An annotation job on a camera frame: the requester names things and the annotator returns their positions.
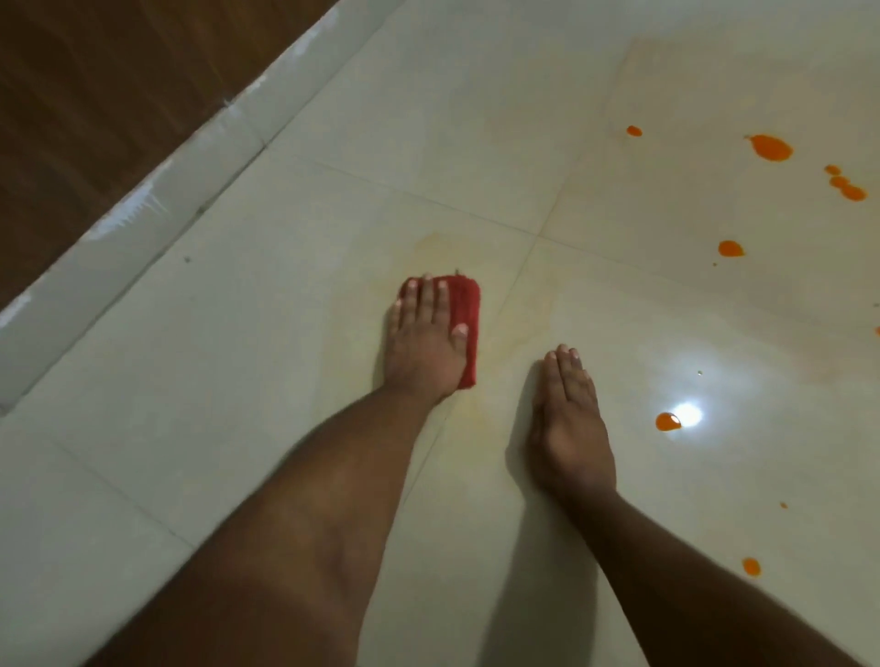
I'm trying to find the person's left hand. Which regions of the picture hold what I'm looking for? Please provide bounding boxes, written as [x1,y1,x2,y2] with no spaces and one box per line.
[381,274,470,405]

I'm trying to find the person's right hand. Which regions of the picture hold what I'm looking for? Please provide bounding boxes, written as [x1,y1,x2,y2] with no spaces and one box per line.
[527,344,618,498]

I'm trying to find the red cloth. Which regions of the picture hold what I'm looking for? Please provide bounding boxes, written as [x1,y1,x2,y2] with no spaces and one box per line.
[398,274,482,391]

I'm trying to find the orange liquid spill drops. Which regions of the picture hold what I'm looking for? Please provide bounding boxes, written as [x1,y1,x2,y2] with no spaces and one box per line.
[625,125,869,578]

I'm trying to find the person's left forearm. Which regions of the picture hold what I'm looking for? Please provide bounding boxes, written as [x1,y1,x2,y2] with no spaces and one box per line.
[82,386,455,667]

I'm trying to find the person's right forearm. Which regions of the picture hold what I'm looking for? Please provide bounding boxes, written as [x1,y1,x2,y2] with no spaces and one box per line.
[563,487,864,667]

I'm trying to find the cream tiled floor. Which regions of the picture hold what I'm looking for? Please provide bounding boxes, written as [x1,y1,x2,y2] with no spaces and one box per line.
[0,0,880,667]

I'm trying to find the white baseboard ledge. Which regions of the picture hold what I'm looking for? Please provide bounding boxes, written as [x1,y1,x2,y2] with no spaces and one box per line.
[0,0,407,417]

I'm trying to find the brown wooden panel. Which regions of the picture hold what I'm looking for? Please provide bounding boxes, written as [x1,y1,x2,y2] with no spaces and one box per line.
[0,0,339,311]

